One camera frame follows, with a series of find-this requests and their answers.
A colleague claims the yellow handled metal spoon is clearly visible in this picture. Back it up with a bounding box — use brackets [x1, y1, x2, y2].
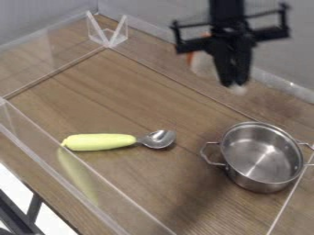
[62, 130, 177, 151]

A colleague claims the silver metal pot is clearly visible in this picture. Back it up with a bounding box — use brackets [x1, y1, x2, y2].
[201, 121, 314, 194]

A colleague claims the black metal table leg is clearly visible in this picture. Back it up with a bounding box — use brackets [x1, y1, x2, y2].
[0, 189, 46, 235]

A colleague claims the clear acrylic corner bracket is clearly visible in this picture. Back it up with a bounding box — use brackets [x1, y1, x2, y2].
[86, 11, 129, 49]

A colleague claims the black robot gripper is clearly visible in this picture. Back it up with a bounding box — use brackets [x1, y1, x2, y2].
[170, 0, 290, 87]

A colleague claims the white orange plush mushroom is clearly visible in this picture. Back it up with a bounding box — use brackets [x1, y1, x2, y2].
[187, 34, 249, 95]

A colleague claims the clear acrylic enclosure wall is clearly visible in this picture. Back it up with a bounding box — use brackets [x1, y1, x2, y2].
[0, 15, 314, 235]

